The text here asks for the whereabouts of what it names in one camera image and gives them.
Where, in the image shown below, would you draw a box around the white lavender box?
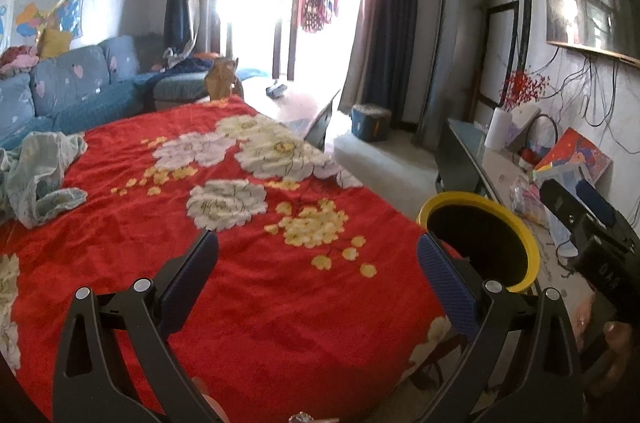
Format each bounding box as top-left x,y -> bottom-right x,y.
505,106 -> 542,149

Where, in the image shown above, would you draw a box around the blue printed paper sheet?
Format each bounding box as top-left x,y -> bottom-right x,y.
532,166 -> 596,259

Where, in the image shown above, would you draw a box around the yellow pillow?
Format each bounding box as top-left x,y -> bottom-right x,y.
39,28 -> 73,60

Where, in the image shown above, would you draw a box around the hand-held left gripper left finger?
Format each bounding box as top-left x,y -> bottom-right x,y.
52,229 -> 221,423

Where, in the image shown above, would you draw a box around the black looped cable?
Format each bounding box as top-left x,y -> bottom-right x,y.
530,113 -> 558,154

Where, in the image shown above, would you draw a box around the dark coffee table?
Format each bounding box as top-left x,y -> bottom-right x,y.
235,78 -> 343,151

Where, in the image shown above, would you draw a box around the white paper roll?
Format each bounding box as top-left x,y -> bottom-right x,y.
484,107 -> 511,151

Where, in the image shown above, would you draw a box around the country map poster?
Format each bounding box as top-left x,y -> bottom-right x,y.
12,0 -> 83,39

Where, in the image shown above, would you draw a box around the blue patterned sofa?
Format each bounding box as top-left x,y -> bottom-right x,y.
0,34 -> 271,149

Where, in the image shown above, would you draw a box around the blue storage stool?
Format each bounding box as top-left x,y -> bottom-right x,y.
351,103 -> 392,141

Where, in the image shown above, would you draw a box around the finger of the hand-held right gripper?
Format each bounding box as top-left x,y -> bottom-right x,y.
539,177 -> 589,235
575,179 -> 618,227

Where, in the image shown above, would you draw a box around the pile of colourful clothes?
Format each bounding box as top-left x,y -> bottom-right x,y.
0,46 -> 41,76

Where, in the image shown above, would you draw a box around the black wall cables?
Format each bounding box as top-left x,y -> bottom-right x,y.
545,48 -> 640,154

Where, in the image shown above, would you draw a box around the red berry branches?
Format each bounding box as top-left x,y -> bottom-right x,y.
500,70 -> 551,111

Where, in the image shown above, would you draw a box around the yellow-rimmed trash bin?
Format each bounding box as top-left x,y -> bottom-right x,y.
416,192 -> 542,294

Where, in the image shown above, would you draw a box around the brown paper bag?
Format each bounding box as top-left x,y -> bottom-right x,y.
205,57 -> 246,101

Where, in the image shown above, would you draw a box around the dark blue cloth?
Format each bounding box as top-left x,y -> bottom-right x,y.
162,48 -> 221,76

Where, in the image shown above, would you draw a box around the person's right hand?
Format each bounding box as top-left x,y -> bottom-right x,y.
595,319 -> 640,399

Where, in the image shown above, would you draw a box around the grey blue curtain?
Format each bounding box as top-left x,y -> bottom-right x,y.
345,0 -> 431,129

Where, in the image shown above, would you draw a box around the red floral blanket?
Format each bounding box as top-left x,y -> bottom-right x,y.
0,96 -> 451,423

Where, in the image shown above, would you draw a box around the grey standing air conditioner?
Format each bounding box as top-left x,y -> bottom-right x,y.
415,0 -> 493,149

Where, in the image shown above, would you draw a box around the black wall frame trim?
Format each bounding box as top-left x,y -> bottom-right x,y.
470,0 -> 536,114

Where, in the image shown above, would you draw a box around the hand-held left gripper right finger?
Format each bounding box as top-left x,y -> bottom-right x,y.
416,232 -> 585,423

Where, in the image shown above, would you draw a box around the glass-topped television cabinet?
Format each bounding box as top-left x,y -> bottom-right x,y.
435,118 -> 601,304

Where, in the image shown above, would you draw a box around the red colourful box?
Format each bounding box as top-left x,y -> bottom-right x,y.
532,127 -> 613,186

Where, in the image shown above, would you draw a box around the pale green cloth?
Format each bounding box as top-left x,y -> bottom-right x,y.
0,130 -> 88,229

